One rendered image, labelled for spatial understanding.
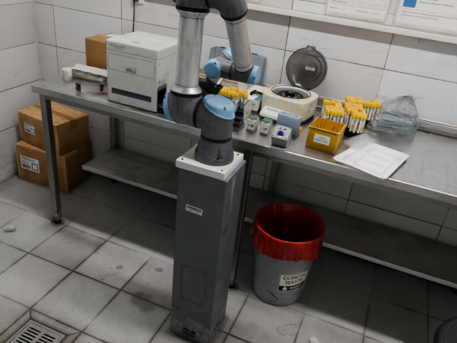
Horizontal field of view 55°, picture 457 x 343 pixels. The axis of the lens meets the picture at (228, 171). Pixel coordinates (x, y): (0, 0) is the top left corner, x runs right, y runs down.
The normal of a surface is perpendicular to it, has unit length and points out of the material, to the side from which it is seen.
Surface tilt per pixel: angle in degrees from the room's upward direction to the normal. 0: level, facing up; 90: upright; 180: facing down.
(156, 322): 0
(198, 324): 90
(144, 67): 90
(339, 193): 90
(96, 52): 88
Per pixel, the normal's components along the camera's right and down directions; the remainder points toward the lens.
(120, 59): -0.38, 0.41
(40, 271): 0.10, -0.87
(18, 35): 0.92, 0.26
